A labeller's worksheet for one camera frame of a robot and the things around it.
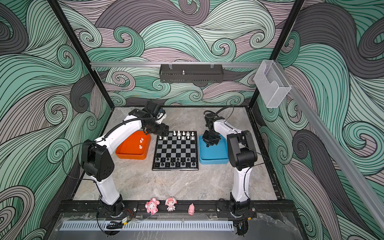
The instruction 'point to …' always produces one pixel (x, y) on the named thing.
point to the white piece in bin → (140, 147)
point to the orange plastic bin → (136, 147)
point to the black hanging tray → (191, 73)
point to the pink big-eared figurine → (151, 205)
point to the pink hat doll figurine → (170, 201)
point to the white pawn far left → (160, 138)
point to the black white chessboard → (177, 151)
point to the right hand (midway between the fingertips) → (207, 142)
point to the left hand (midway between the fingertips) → (164, 131)
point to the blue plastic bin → (213, 154)
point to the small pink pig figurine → (191, 209)
